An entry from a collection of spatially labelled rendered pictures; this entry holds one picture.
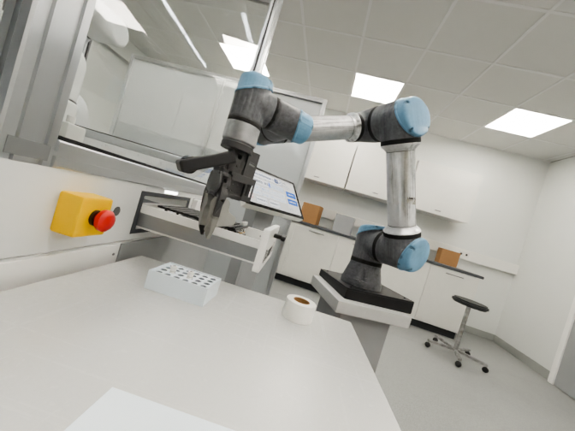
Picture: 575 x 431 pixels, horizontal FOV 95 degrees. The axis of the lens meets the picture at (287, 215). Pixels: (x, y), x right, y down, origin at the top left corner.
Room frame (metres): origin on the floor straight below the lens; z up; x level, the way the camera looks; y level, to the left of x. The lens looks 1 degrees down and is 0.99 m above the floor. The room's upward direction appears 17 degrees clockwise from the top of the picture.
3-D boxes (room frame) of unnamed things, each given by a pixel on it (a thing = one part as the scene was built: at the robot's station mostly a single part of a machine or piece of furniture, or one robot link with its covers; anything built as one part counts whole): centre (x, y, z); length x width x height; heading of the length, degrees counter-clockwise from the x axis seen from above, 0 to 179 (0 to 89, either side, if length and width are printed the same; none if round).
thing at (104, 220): (0.47, 0.32, 0.88); 0.04 x 0.03 x 0.04; 177
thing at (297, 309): (0.60, -0.09, 0.78); 0.07 x 0.07 x 0.04
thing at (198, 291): (0.55, 0.17, 0.78); 0.12 x 0.08 x 0.04; 86
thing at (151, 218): (0.80, 0.24, 0.86); 0.40 x 0.26 x 0.06; 87
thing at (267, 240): (0.79, 0.03, 0.87); 0.29 x 0.02 x 0.11; 177
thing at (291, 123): (0.65, 0.07, 1.19); 0.11 x 0.11 x 0.08; 30
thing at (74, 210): (0.47, 0.35, 0.88); 0.07 x 0.05 x 0.07; 177
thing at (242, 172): (0.59, 0.14, 1.03); 0.09 x 0.08 x 0.12; 127
